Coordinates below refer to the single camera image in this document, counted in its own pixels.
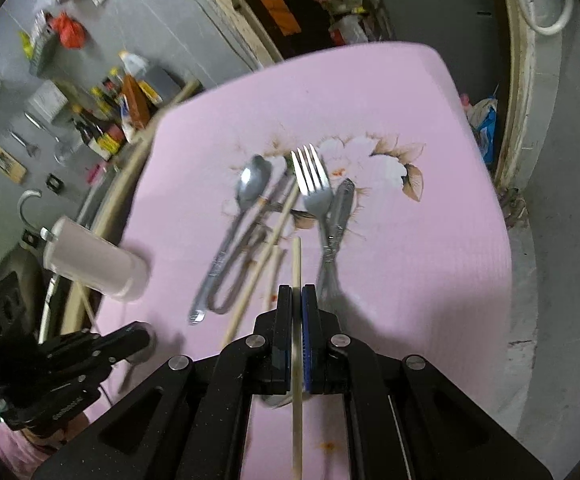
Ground chrome faucet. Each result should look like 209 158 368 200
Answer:
16 187 44 233

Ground grey cabinet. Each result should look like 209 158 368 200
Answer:
383 0 509 102

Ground wooden cutting board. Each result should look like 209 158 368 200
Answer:
0 147 28 185

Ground steel utensil with loop handle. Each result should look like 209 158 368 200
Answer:
208 170 293 314

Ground pink floral tablecloth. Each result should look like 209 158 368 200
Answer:
84 40 514 480

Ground steel spoon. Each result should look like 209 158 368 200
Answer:
188 154 272 325
325 178 355 261

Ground dark soy sauce bottle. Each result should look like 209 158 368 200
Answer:
71 104 112 160

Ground white wall box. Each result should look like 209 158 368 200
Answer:
28 80 69 124

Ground steel fork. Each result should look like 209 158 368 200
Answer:
291 144 340 301

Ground white plastic utensil holder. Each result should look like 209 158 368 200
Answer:
43 217 149 301

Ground large oil jug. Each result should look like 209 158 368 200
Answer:
119 50 182 108

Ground person left hand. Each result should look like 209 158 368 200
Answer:
21 412 89 454

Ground grey wall shelf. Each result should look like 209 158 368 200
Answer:
28 25 59 77

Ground orange sauce packet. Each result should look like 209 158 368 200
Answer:
122 74 151 130

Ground red plastic bag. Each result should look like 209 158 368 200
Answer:
49 12 86 50

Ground wooden chopstick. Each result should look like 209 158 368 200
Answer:
220 182 299 349
291 237 303 480

